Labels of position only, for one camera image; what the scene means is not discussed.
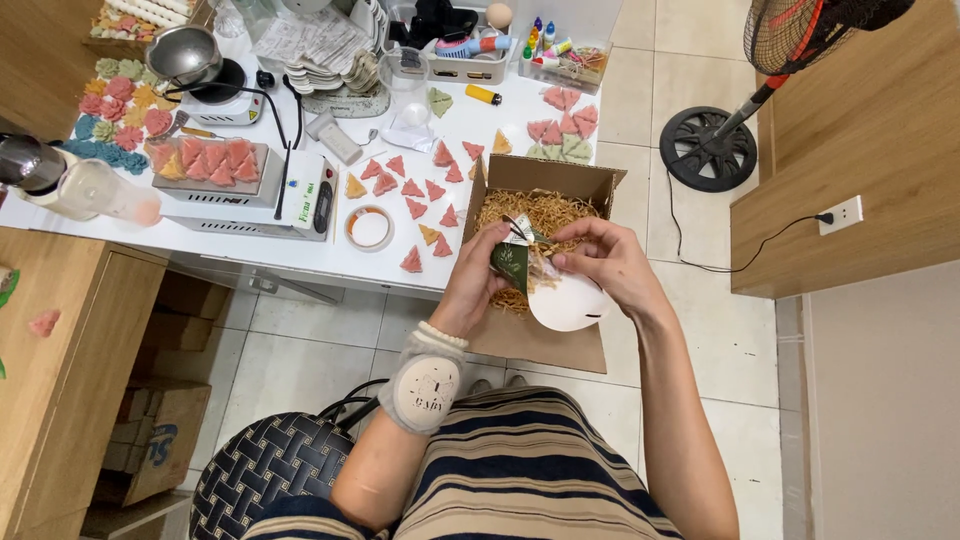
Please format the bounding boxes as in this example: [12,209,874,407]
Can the wooden handled spatula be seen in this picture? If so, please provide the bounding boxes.
[144,110,220,145]

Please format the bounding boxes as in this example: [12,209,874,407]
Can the printed cardboard carton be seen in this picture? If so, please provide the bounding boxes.
[99,377,213,509]

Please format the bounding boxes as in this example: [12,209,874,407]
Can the white round paper piece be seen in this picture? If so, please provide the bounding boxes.
[527,271,614,333]

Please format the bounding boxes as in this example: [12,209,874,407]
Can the pink wax lump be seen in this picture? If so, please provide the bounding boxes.
[27,308,63,339]

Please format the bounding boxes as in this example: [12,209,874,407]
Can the clear gift packet green label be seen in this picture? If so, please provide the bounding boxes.
[490,213,562,297]

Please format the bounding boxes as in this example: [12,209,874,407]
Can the black woven chair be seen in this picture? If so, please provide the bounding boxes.
[189,410,358,540]

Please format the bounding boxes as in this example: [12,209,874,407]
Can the tan shredded paper filling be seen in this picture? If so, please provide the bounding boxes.
[474,189,601,316]

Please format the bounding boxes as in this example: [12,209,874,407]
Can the stack of white moulds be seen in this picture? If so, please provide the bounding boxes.
[283,46,384,97]

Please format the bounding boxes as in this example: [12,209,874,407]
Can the black standing fan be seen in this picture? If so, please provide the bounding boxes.
[658,0,918,195]

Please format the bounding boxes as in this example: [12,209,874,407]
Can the clear box of dye bottles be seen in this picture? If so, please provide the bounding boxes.
[516,15,614,96]

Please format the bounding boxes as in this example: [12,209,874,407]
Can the heap of flower wax pieces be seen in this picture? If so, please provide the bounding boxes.
[58,57,183,177]

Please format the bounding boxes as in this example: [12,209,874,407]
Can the clear plastic jug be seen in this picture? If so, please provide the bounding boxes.
[13,157,164,228]

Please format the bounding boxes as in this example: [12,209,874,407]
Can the scattered pink triangle wax pieces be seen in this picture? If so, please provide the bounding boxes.
[343,129,516,275]

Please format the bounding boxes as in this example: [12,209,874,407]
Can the stack of printed papers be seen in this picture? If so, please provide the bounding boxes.
[249,6,374,76]

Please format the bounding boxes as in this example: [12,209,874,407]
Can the clear plastic cup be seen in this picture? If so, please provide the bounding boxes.
[377,45,434,130]

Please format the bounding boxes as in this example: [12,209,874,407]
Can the wooden tray of wax pieces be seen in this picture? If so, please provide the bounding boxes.
[81,0,213,60]

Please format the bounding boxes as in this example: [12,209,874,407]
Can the beige wrist cuff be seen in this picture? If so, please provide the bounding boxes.
[376,330,466,437]

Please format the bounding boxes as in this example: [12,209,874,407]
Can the black fan power cable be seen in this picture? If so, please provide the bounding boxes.
[666,171,835,276]

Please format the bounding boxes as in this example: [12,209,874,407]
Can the pile of wrapped triangle pieces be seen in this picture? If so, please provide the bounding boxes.
[524,84,602,164]

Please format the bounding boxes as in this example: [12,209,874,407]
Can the brown cardboard box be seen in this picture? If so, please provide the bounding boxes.
[459,153,629,375]

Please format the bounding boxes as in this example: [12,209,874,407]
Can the white hotplate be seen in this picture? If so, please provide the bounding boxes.
[177,58,266,127]

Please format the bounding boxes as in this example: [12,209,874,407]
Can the person's left hand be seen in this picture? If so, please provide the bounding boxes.
[429,221,520,340]

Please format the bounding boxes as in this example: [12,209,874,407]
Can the white tray of pink pieces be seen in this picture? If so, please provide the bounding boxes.
[144,136,285,210]

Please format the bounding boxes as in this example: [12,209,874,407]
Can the white wall socket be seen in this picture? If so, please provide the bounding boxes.
[817,195,865,238]

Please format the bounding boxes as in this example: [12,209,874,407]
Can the white basket with tools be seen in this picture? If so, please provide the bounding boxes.
[387,0,520,86]

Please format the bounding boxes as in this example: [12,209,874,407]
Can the white power adapter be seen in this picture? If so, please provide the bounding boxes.
[304,111,366,168]

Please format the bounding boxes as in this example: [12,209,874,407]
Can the person's right hand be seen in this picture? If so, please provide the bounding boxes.
[549,216,678,326]

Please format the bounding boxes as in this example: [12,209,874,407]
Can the wooden desk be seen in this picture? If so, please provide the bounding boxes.
[0,227,169,540]

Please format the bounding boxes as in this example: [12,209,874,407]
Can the striped navy beige dress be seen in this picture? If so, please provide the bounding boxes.
[241,386,685,540]

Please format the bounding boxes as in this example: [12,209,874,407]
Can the steel pot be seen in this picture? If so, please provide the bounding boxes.
[144,25,225,88]

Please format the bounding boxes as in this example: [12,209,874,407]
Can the clear tape roll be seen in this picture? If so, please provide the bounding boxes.
[343,204,397,254]

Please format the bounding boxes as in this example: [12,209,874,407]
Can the white heat sealer machine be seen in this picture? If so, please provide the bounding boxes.
[163,148,340,243]

